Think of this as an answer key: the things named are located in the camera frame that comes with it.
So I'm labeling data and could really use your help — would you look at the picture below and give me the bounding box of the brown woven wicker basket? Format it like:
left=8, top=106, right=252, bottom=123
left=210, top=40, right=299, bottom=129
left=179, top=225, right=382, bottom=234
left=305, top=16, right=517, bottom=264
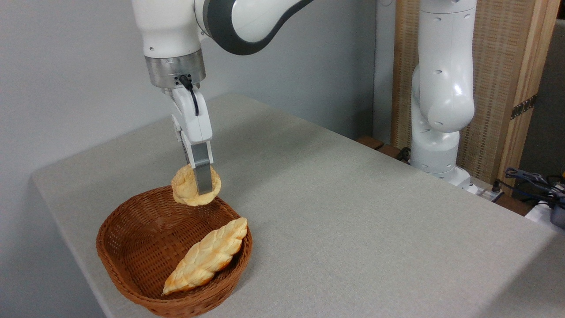
left=96, top=185, right=254, bottom=318

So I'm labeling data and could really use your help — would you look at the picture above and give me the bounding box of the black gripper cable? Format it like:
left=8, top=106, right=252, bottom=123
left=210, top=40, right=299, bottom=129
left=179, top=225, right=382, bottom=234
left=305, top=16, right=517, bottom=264
left=178, top=75, right=200, bottom=117

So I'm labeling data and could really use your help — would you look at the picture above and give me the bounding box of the long braided bread loaf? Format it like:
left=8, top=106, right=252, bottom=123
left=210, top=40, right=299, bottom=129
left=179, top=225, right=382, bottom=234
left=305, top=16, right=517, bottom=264
left=162, top=217, right=249, bottom=296

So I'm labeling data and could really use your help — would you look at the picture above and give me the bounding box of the bundle of dark cables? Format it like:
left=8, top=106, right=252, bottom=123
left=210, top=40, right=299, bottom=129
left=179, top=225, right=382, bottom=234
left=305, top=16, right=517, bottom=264
left=504, top=167, right=565, bottom=206

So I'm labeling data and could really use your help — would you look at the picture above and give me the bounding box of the wooden framed woven panel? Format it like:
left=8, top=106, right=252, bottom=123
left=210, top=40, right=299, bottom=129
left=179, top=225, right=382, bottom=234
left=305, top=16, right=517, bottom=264
left=390, top=0, right=561, bottom=196

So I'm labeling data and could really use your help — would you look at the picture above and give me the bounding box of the round braided bread roll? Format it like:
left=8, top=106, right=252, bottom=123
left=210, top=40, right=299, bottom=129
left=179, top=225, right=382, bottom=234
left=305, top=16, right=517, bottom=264
left=171, top=164, right=222, bottom=207

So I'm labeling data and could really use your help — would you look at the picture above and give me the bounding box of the metal hinge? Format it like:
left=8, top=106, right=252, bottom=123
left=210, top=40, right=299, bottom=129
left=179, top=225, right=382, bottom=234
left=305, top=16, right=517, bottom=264
left=510, top=94, right=538, bottom=120

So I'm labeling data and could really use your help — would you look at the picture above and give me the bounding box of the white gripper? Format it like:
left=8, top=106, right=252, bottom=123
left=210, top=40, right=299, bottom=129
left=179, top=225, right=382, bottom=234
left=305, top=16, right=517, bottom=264
left=162, top=86, right=215, bottom=196

